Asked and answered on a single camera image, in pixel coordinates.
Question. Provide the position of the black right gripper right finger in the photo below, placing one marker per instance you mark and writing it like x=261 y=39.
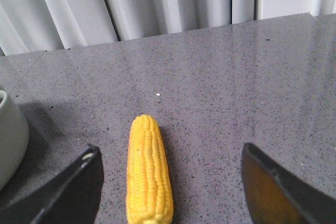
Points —
x=275 y=195

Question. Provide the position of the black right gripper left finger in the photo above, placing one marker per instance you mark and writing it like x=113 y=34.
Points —
x=73 y=196

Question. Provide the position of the yellow corn cob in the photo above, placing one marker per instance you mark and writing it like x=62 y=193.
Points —
x=149 y=194

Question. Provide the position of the pale green electric pot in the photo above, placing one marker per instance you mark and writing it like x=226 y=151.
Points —
x=14 y=137

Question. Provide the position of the white pleated curtain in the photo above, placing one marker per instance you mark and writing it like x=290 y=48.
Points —
x=34 y=25

